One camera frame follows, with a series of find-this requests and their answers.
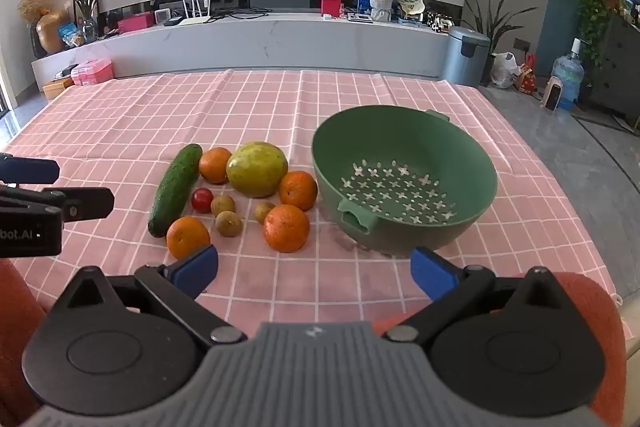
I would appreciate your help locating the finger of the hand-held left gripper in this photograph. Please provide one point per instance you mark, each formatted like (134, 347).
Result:
(87, 203)
(30, 170)

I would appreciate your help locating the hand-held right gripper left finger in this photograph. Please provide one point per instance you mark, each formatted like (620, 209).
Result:
(197, 268)

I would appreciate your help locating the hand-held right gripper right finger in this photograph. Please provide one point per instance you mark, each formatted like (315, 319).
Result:
(432, 271)

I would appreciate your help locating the orange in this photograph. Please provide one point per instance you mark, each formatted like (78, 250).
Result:
(186, 234)
(215, 167)
(286, 228)
(298, 191)

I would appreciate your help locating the small brown longan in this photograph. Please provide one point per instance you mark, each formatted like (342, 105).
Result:
(229, 224)

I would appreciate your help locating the brown kiwi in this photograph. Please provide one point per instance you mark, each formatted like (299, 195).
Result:
(223, 205)

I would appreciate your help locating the red cherry tomato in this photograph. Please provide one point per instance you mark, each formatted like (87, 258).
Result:
(202, 200)

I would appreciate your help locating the green cucumber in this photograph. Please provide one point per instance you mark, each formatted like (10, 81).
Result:
(175, 189)

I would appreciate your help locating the small kiwi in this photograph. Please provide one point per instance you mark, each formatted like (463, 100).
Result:
(262, 213)

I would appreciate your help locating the yellow-green mango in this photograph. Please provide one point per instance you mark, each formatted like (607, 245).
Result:
(257, 169)

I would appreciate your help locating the green colander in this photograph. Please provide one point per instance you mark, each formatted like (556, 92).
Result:
(400, 142)

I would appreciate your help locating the wooden box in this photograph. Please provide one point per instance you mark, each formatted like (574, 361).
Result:
(57, 88)

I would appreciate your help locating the pink checked tablecloth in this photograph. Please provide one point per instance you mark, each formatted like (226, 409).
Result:
(125, 117)

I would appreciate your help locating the pink storage box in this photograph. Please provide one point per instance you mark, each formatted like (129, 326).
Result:
(92, 72)

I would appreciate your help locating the gold vase with dried flowers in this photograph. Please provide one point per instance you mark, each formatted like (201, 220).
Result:
(50, 32)

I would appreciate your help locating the green plant in glass vase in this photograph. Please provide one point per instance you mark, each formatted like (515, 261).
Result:
(87, 2)

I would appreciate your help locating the magenta box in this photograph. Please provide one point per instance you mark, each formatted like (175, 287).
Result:
(135, 23)

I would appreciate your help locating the white router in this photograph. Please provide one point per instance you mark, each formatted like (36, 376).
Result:
(192, 21)

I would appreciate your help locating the blue-grey trash can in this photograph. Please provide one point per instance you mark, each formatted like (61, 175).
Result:
(465, 62)

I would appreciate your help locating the small white heater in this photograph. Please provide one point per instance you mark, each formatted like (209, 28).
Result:
(552, 96)

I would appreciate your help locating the white plastic bag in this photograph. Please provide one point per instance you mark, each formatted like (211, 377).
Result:
(504, 69)

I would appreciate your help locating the red gift bag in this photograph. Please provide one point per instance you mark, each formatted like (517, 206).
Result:
(526, 77)

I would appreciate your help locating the grey marble media console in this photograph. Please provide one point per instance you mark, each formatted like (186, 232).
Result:
(250, 42)

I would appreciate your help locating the blue water jug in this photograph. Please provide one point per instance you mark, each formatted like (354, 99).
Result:
(569, 74)

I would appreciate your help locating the long-leaf potted plant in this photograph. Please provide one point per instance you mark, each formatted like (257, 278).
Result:
(495, 27)

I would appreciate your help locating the dark cabinet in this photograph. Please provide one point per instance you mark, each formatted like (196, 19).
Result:
(617, 67)

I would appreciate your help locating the red box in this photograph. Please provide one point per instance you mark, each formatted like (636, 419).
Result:
(331, 5)

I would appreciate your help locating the leafy pothos plant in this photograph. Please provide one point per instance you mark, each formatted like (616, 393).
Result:
(595, 2)

